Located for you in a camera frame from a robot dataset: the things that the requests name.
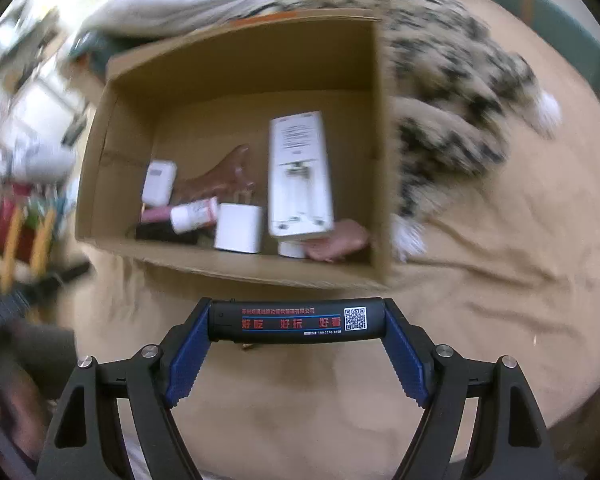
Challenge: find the yellow wooden rack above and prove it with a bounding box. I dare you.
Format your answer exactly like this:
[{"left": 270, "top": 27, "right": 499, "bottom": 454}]
[{"left": 0, "top": 195, "right": 61, "bottom": 291}]

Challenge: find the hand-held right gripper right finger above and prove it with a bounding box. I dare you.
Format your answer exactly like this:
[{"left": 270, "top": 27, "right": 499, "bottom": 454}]
[{"left": 380, "top": 297, "right": 561, "bottom": 480}]

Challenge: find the cardboard box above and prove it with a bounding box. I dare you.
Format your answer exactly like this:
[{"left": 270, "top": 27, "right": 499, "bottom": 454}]
[{"left": 74, "top": 8, "right": 396, "bottom": 291}]

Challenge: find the black printed cylinder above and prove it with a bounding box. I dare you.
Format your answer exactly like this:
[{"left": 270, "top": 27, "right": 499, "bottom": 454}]
[{"left": 207, "top": 296, "right": 386, "bottom": 345}]

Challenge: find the white charger plug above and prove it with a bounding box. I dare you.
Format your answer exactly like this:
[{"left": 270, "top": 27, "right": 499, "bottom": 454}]
[{"left": 214, "top": 202, "right": 263, "bottom": 253}]

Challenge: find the white earbuds case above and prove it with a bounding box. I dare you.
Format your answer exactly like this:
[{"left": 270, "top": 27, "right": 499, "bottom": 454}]
[{"left": 141, "top": 160, "right": 177, "bottom": 207}]

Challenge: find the white remote control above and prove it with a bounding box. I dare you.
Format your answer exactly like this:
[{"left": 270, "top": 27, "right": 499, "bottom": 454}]
[{"left": 267, "top": 111, "right": 336, "bottom": 238}]

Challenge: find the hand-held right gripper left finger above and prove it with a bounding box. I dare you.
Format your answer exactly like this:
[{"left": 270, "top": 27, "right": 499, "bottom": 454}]
[{"left": 35, "top": 297, "right": 213, "bottom": 480}]

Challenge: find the small white cylinder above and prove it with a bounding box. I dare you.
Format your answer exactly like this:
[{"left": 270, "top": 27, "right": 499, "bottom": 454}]
[{"left": 277, "top": 240, "right": 308, "bottom": 259}]

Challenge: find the white tube with label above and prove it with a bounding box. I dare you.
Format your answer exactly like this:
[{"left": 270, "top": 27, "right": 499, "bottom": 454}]
[{"left": 170, "top": 196, "right": 220, "bottom": 234}]

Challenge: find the black and white plush blanket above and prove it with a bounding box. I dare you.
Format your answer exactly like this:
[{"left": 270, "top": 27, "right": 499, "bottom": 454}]
[{"left": 230, "top": 0, "right": 563, "bottom": 261}]

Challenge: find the pink block with gold tip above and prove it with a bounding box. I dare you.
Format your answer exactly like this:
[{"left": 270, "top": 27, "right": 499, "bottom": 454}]
[{"left": 140, "top": 205, "right": 173, "bottom": 225}]

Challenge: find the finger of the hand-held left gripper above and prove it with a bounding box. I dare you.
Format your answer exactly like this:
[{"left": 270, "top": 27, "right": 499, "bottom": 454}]
[{"left": 27, "top": 261, "right": 92, "bottom": 293}]

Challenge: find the small black box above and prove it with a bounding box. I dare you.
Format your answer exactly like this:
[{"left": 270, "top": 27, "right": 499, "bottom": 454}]
[{"left": 135, "top": 222, "right": 201, "bottom": 246}]

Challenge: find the teal padded board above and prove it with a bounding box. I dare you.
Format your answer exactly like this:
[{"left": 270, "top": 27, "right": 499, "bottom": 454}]
[{"left": 472, "top": 0, "right": 600, "bottom": 96}]

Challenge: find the pink soft toy piece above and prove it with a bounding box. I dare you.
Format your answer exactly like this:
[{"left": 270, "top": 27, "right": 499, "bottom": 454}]
[{"left": 305, "top": 218, "right": 371, "bottom": 262}]

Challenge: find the grey fabric seat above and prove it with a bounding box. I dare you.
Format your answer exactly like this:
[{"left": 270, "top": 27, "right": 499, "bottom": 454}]
[{"left": 10, "top": 325, "right": 78, "bottom": 411}]

